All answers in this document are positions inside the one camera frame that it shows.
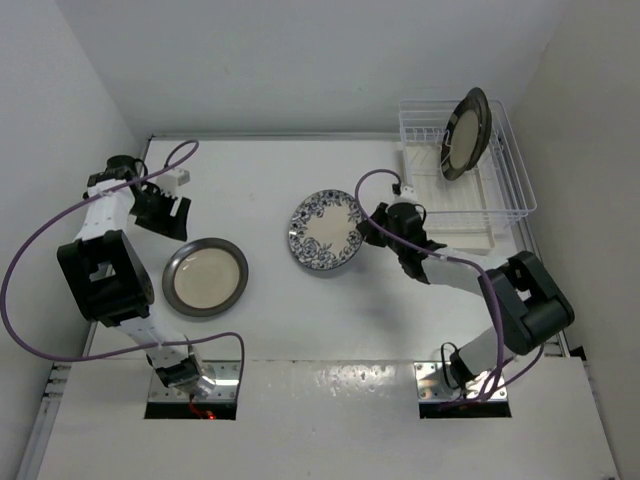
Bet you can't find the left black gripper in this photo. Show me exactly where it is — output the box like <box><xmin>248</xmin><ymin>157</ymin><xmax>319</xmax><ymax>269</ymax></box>
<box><xmin>130</xmin><ymin>185</ymin><xmax>190</xmax><ymax>241</ymax></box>

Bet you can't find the blue floral plate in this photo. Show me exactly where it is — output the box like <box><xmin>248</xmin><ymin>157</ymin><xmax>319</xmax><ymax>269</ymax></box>
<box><xmin>288</xmin><ymin>189</ymin><xmax>364</xmax><ymax>271</ymax></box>

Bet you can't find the grey rim plate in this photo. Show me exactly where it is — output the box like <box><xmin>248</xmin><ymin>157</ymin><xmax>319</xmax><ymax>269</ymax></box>
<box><xmin>466</xmin><ymin>87</ymin><xmax>493</xmax><ymax>171</ymax></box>
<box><xmin>161</xmin><ymin>237</ymin><xmax>249</xmax><ymax>318</ymax></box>

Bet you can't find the dark patterned rim plate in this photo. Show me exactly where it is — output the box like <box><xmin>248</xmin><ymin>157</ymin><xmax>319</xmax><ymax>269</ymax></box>
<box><xmin>440</xmin><ymin>95</ymin><xmax>480</xmax><ymax>181</ymax></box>

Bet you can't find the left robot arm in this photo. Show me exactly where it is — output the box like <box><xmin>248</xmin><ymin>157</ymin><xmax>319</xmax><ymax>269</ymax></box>
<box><xmin>57</xmin><ymin>155</ymin><xmax>204</xmax><ymax>396</ymax></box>

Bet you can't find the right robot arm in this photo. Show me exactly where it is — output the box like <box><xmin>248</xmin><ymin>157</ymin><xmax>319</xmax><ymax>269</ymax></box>
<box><xmin>357</xmin><ymin>202</ymin><xmax>575</xmax><ymax>389</ymax></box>

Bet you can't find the white drip tray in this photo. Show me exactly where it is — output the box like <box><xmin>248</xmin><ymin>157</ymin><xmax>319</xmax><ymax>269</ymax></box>
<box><xmin>404</xmin><ymin>144</ymin><xmax>503</xmax><ymax>255</ymax></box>

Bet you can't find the white front board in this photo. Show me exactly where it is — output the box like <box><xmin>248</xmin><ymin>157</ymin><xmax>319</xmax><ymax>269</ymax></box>
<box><xmin>39</xmin><ymin>358</ymin><xmax>618</xmax><ymax>479</ymax></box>

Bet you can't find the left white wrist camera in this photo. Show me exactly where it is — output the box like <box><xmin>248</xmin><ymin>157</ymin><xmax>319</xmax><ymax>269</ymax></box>
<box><xmin>155</xmin><ymin>168</ymin><xmax>190</xmax><ymax>196</ymax></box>

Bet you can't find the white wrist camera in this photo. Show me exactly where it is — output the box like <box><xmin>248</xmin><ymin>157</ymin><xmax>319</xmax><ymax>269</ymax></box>
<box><xmin>155</xmin><ymin>168</ymin><xmax>190</xmax><ymax>196</ymax></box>
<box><xmin>391</xmin><ymin>182</ymin><xmax>418</xmax><ymax>205</ymax></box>

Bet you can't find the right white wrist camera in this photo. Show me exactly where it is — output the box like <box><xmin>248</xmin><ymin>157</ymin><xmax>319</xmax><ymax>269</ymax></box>
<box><xmin>391</xmin><ymin>182</ymin><xmax>418</xmax><ymax>205</ymax></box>

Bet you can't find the white wire dish rack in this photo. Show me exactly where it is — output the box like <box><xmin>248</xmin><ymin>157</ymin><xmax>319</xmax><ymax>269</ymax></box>
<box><xmin>399</xmin><ymin>99</ymin><xmax>537</xmax><ymax>229</ymax></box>

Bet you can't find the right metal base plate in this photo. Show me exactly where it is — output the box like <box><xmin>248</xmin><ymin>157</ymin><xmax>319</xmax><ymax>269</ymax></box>
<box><xmin>413</xmin><ymin>360</ymin><xmax>508</xmax><ymax>404</ymax></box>

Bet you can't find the metal base plate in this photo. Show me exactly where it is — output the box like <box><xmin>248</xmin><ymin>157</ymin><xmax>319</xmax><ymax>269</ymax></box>
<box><xmin>413</xmin><ymin>360</ymin><xmax>508</xmax><ymax>404</ymax></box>
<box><xmin>147</xmin><ymin>360</ymin><xmax>241</xmax><ymax>404</ymax></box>

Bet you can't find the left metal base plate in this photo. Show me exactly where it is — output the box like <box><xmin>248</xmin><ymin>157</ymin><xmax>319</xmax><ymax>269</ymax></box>
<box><xmin>147</xmin><ymin>360</ymin><xmax>241</xmax><ymax>404</ymax></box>

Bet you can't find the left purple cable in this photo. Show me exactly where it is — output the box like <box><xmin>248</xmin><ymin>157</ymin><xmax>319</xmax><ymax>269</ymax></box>
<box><xmin>0</xmin><ymin>139</ymin><xmax>246</xmax><ymax>401</ymax></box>

